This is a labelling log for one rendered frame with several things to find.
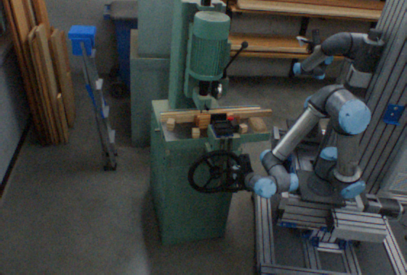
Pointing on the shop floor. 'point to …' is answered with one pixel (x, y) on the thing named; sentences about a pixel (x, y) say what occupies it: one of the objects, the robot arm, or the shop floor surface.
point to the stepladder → (81, 37)
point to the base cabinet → (185, 200)
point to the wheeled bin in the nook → (123, 25)
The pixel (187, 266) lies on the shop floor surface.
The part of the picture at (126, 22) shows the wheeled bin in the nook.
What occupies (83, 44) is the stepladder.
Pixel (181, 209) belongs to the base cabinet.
